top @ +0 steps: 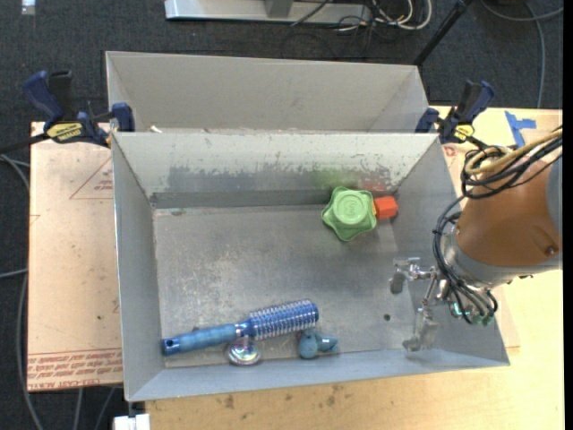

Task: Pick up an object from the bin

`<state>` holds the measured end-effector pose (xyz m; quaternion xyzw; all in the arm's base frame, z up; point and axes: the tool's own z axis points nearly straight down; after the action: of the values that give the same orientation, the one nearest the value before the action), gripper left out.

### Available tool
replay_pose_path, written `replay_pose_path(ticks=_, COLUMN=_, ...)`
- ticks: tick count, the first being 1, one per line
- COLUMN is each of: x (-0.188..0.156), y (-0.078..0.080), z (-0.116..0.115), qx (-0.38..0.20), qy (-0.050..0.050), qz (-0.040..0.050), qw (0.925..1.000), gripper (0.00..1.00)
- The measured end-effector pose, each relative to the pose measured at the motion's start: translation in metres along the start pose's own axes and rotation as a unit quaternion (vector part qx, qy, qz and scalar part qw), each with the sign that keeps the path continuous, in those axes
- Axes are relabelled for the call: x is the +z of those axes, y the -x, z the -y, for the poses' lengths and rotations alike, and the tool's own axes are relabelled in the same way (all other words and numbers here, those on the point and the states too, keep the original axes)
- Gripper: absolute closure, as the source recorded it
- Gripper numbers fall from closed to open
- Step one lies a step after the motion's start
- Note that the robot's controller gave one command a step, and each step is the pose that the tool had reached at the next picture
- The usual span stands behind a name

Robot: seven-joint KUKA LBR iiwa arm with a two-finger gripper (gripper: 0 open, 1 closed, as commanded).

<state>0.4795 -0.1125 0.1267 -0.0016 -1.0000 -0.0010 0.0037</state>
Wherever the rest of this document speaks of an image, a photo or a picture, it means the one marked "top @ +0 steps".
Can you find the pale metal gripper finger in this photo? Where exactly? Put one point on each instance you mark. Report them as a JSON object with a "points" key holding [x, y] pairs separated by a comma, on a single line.
{"points": [[425, 329], [405, 269]]}

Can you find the orange block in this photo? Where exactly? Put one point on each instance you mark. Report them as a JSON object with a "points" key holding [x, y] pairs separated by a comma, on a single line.
{"points": [[387, 208]]}

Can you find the green star-shaped cup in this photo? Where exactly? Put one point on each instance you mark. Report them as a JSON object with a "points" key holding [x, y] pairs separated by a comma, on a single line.
{"points": [[350, 212]]}

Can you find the blue-grey toy figure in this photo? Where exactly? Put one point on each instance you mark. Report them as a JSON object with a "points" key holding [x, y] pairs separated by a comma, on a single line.
{"points": [[310, 345]]}

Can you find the grey metal bin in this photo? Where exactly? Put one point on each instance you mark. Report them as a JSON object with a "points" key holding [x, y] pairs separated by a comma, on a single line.
{"points": [[268, 262]]}

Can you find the blue hairbrush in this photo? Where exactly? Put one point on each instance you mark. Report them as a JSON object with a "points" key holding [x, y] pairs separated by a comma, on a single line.
{"points": [[277, 320]]}

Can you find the shiny iridescent disc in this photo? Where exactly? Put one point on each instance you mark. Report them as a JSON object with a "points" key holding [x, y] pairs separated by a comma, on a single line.
{"points": [[244, 354]]}

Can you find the brown cardboard board red print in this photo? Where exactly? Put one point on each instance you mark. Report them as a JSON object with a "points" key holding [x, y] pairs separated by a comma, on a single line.
{"points": [[71, 249]]}

